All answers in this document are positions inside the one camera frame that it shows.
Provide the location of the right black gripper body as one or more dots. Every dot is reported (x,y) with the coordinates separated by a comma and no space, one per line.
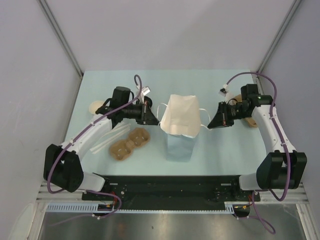
(230,113)

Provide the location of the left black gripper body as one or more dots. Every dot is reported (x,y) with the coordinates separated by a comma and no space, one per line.
(144,109)

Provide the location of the brown pulp cup carrier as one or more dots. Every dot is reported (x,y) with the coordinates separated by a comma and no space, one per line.
(249,119)

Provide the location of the light blue paper bag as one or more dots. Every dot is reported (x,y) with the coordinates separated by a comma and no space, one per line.
(180,122)

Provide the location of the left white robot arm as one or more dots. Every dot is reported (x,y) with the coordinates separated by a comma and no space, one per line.
(62,164)

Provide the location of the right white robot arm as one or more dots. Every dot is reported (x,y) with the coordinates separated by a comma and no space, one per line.
(283,166)

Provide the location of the stack of paper cups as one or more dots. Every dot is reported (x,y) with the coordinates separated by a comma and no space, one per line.
(94,106)

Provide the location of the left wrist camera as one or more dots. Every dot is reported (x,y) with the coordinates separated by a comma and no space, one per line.
(141,96)

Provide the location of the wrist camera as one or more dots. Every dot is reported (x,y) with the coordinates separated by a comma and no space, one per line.
(225,92)
(141,96)

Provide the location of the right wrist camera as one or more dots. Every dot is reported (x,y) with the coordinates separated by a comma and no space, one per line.
(225,92)

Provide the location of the white slotted cable duct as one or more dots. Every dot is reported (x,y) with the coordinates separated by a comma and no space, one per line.
(103,208)

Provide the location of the aluminium frame post right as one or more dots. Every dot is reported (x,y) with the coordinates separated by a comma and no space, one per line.
(290,15)

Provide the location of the aluminium frame post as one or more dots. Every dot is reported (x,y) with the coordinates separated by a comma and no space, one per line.
(49,15)
(290,15)

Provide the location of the aluminium frame post left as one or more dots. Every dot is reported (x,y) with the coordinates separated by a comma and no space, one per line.
(49,15)

